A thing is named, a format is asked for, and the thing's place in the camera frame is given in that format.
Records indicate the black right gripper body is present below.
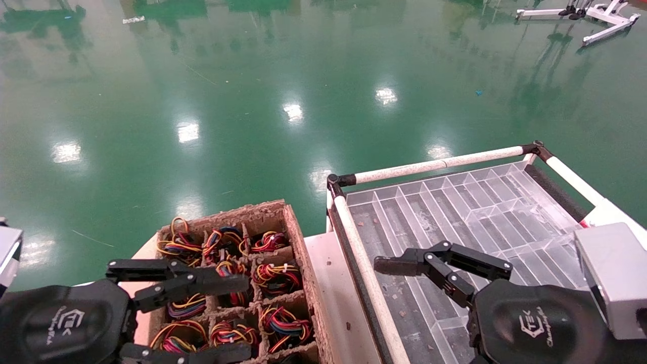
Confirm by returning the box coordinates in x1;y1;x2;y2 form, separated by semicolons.
469;282;647;364

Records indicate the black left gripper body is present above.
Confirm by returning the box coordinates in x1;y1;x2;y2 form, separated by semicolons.
0;280;138;364

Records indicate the black edge strip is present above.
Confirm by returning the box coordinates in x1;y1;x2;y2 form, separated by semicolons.
328;200;396;364

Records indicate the clear plastic compartment tray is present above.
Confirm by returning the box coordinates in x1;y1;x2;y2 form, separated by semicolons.
346;161;592;364

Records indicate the long white rack pipe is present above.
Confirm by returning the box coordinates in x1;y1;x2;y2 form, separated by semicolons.
353;146;526;186

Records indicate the brown cardboard divider box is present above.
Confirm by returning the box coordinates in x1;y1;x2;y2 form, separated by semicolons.
149;200;334;364

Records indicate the black pipe corner connector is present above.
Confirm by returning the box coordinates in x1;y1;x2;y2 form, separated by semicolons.
522;140;555;163
327;173;357;199

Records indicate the black foam strip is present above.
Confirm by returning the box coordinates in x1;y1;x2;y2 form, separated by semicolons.
525;164;590;223

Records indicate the white red-bordered label sign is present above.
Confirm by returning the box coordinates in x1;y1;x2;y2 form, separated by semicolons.
580;199;647;249

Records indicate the coloured wire bundle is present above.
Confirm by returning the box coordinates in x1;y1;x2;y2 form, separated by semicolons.
250;231;290;253
168;293;208;320
216;257;254;307
210;321;260;349
150;320;209;355
259;305;314;353
156;217;204;266
202;226;249;263
253;263;303;298

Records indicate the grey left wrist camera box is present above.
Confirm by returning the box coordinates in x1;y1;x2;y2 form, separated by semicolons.
0;218;24;290

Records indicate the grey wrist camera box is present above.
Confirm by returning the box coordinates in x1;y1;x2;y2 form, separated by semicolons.
0;218;24;290
574;222;647;340

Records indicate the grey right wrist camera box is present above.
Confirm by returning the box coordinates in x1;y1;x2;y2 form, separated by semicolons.
574;222;647;340

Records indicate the white stand base frame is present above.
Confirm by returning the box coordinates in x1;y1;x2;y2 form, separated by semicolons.
516;0;641;48

